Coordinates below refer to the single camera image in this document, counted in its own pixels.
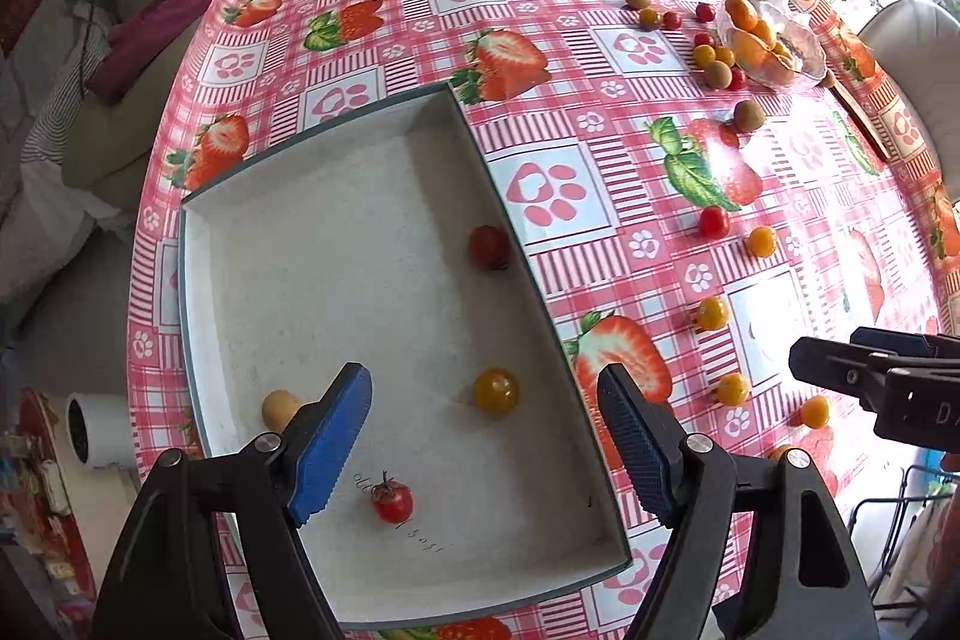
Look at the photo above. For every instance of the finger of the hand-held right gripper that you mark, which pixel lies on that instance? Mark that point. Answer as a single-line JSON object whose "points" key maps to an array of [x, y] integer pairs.
{"points": [[832, 366], [907, 342]]}

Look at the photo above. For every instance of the purple cloth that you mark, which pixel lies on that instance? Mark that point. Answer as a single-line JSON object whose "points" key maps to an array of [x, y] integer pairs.
{"points": [[165, 21]]}

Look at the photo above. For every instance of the dark red cherry tomato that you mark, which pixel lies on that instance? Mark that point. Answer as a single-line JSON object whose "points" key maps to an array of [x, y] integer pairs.
{"points": [[489, 246]]}

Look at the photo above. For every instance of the white chair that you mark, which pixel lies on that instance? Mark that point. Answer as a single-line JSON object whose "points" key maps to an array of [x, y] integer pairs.
{"points": [[911, 36]]}

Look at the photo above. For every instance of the red cherry tomato with stem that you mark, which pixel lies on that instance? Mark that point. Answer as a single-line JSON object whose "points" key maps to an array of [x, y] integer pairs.
{"points": [[393, 503]]}

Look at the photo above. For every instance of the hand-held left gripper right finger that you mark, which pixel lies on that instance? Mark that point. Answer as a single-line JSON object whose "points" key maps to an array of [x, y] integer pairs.
{"points": [[636, 452]]}

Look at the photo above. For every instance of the black metal rack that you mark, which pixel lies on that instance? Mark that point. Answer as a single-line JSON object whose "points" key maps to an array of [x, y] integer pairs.
{"points": [[892, 527]]}

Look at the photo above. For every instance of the striped grey cloth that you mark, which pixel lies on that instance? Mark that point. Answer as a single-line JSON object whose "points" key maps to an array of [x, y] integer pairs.
{"points": [[52, 108]]}

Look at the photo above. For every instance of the white cylinder container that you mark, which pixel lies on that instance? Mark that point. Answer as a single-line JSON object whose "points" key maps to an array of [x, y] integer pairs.
{"points": [[94, 428]]}

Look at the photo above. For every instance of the clear glass bowl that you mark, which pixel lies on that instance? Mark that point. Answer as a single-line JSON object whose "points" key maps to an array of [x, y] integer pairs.
{"points": [[795, 51]]}

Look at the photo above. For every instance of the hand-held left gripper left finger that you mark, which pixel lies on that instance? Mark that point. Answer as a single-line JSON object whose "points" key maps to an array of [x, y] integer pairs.
{"points": [[334, 437]]}

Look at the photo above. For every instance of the white rectangular tray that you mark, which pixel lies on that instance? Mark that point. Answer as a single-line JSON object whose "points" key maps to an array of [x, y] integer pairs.
{"points": [[360, 310]]}

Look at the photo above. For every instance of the strawberry print tablecloth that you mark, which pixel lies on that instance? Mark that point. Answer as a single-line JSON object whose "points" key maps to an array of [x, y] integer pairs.
{"points": [[570, 108]]}

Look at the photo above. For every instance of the pale yellow cherry tomato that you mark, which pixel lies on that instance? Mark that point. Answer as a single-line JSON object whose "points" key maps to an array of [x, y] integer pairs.
{"points": [[277, 407]]}

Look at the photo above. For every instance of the orange mandarin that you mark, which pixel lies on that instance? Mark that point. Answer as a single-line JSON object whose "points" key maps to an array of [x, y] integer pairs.
{"points": [[751, 52], [742, 12]]}

